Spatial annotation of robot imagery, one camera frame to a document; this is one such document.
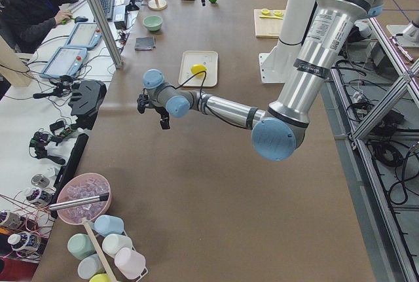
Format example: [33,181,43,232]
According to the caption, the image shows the yellow lemon slice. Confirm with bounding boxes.
[261,9,270,16]

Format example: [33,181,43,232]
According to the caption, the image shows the white plastic cup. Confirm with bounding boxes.
[102,234,133,258]

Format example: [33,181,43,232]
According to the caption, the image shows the grey folded cloth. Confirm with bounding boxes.
[134,37,156,51]

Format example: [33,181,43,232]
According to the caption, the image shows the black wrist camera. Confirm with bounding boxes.
[137,94,150,114]

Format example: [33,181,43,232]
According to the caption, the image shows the black keyboard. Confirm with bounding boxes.
[99,0,114,21]

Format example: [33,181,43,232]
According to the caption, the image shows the pink bowl with ice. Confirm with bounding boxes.
[57,173,112,225]

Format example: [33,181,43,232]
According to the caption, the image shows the green ceramic bowl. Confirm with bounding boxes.
[143,15,163,32]

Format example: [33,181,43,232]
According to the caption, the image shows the seated person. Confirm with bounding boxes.
[4,0,78,53]

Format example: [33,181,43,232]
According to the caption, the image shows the blue plastic cup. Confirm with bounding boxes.
[94,215,124,237]

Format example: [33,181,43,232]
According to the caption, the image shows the green plastic cup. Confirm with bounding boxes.
[67,234,96,260]

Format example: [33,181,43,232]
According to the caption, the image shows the teach pendant tablet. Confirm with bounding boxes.
[65,22,102,50]
[39,46,88,79]

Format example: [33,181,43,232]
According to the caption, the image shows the cream rectangular tray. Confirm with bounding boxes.
[178,50,218,88]

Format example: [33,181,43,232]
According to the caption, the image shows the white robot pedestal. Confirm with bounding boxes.
[259,0,316,83]

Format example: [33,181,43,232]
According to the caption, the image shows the aluminium frame post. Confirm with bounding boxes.
[87,0,123,69]

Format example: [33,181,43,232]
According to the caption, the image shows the bamboo cutting board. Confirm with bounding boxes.
[253,9,285,39]

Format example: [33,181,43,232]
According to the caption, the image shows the pink plastic cup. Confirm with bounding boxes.
[114,247,147,279]

